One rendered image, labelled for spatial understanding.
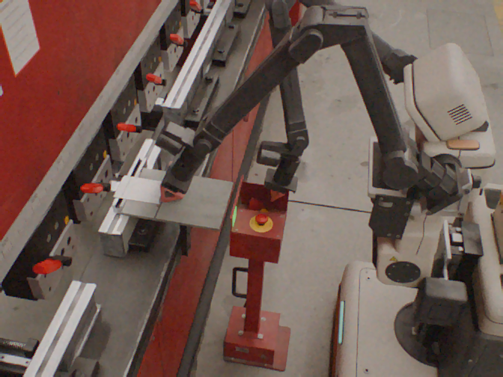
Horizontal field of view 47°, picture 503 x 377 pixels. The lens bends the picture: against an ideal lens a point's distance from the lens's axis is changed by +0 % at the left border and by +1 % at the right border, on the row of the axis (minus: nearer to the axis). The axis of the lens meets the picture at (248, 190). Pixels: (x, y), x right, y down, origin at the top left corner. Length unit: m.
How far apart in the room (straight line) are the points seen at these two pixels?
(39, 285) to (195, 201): 0.57
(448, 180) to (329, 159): 1.91
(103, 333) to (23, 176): 0.58
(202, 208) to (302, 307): 1.14
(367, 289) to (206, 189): 0.96
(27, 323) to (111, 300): 1.14
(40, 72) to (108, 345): 0.70
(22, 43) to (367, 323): 1.64
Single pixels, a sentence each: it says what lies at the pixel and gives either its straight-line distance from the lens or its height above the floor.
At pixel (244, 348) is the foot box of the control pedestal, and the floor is 0.10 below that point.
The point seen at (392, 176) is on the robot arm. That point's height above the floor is 1.23.
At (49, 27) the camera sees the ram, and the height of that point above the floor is 1.62.
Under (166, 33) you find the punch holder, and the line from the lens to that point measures 1.62.
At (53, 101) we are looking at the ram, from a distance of 1.04.
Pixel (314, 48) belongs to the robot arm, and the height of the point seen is 1.53.
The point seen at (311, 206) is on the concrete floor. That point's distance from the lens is 2.95.
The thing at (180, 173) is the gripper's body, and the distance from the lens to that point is 1.44.
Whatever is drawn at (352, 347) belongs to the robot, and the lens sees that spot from 2.15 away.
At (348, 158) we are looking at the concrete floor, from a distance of 3.27.
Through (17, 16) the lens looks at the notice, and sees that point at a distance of 0.93.
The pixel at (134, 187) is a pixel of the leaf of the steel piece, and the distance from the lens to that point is 1.58.
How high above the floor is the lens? 2.09
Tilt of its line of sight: 44 degrees down
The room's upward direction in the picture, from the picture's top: 3 degrees clockwise
